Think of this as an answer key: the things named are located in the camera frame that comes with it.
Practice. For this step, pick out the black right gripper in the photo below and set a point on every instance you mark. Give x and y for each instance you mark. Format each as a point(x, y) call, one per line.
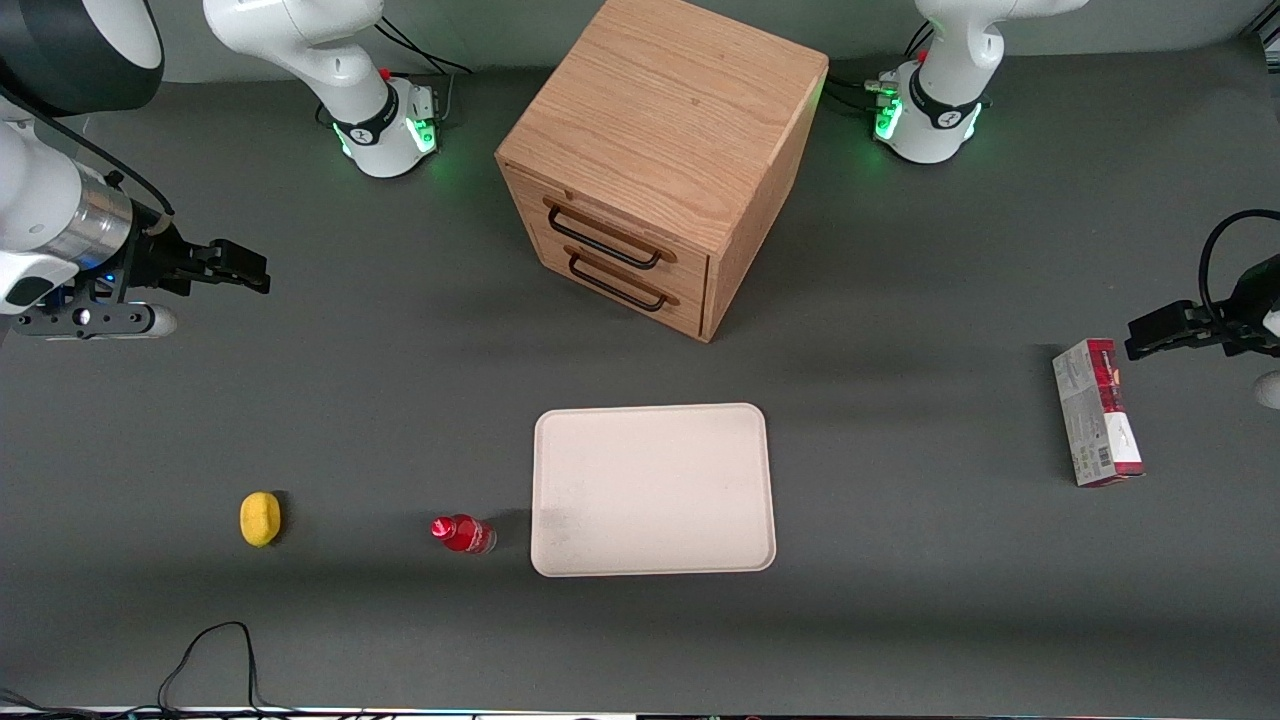
point(152, 258)

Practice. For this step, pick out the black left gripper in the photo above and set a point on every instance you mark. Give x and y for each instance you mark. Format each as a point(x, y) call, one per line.
point(1250, 305)

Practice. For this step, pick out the red coke bottle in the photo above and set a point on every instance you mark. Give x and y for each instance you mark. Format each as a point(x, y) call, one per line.
point(465, 535)

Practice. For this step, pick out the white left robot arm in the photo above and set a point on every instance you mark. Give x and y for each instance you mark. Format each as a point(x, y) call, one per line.
point(940, 100)

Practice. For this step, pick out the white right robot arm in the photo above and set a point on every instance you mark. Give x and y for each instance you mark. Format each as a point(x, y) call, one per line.
point(300, 40)

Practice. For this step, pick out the beige plastic tray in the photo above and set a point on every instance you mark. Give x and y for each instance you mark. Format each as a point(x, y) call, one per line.
point(655, 490)

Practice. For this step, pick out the red and white carton box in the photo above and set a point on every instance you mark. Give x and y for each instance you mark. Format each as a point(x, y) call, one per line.
point(1095, 415)

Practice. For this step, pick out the yellow lemon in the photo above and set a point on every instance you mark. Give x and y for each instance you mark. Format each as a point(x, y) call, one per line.
point(260, 520)

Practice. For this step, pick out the wooden drawer cabinet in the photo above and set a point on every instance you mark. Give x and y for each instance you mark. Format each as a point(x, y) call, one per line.
point(660, 110)

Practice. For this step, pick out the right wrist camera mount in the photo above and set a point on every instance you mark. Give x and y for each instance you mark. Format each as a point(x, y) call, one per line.
point(95, 320)

